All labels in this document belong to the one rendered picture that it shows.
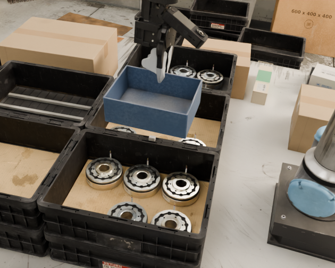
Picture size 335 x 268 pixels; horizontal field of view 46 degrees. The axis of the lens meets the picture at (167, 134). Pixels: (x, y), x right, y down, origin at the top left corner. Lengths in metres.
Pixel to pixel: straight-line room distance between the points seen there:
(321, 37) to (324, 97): 2.38
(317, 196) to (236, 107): 0.82
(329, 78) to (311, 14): 2.08
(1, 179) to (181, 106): 0.55
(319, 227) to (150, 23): 0.69
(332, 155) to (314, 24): 3.05
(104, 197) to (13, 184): 0.26
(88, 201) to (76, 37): 0.85
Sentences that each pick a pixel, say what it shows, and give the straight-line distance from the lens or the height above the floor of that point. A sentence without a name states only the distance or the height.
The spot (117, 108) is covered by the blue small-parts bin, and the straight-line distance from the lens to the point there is 0.92.
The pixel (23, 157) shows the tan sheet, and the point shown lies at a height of 0.83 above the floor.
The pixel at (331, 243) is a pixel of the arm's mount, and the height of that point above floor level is 0.77.
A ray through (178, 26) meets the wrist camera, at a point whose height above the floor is 1.27.
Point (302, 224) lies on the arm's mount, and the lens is 1.16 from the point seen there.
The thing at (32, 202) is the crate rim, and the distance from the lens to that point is 0.99.
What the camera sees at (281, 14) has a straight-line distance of 3.90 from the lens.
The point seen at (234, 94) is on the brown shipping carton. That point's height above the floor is 0.72.
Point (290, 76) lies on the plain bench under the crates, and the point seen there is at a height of 0.70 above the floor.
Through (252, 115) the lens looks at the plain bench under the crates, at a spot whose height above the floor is 0.70.
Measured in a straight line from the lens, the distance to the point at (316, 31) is 3.93.
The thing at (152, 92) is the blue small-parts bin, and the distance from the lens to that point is 1.05.
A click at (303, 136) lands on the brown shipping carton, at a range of 1.50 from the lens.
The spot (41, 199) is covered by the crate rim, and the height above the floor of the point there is 0.93.
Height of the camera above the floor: 1.65
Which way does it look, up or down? 39 degrees down
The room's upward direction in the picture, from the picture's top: 4 degrees clockwise
